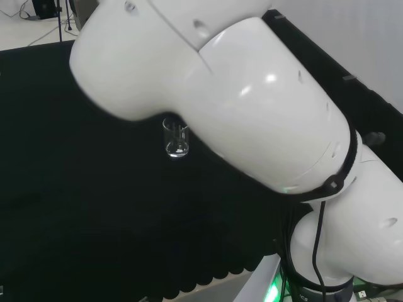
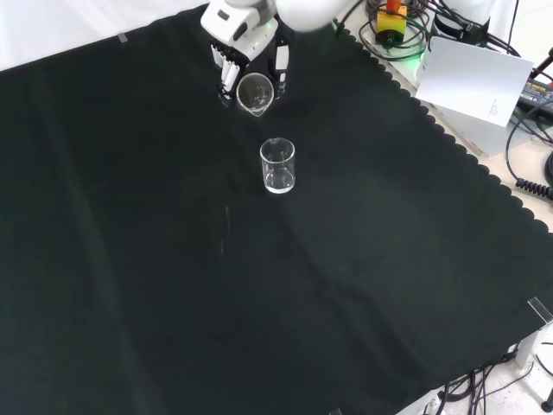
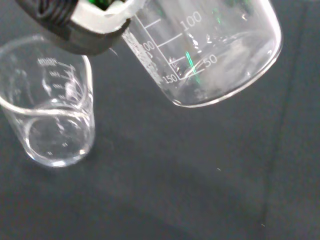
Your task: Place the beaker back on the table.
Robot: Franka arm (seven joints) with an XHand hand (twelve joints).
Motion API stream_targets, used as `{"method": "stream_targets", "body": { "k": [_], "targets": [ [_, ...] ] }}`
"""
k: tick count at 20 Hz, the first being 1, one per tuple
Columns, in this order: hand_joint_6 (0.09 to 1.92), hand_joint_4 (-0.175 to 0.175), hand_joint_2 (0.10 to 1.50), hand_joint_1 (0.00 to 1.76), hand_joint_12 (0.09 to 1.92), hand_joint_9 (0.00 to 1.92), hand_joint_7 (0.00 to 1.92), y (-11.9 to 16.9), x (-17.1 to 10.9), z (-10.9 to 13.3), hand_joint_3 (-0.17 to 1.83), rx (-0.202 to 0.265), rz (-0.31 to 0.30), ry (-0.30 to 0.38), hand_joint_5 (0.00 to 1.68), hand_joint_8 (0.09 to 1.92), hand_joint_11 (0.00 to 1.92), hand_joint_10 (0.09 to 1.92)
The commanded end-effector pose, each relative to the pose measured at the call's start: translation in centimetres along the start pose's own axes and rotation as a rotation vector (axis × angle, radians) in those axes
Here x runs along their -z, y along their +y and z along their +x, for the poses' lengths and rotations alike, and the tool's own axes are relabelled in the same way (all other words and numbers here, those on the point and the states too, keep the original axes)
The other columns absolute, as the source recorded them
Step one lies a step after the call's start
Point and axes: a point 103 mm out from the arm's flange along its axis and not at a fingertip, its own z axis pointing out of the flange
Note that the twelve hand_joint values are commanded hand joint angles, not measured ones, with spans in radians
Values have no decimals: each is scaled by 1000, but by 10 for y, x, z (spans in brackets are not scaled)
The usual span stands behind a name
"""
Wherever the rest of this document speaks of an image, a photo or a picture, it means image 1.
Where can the clear glass beaker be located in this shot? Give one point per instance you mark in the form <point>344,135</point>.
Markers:
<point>176,141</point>

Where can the dark tripod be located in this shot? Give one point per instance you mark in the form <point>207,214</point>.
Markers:
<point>60,22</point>

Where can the black box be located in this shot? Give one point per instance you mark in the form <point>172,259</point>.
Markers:
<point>44,7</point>

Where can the black bench cloth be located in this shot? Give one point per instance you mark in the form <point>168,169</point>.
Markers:
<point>78,188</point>

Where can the grey cloth clip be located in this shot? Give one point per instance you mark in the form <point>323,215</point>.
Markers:
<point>279,16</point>
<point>349,77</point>

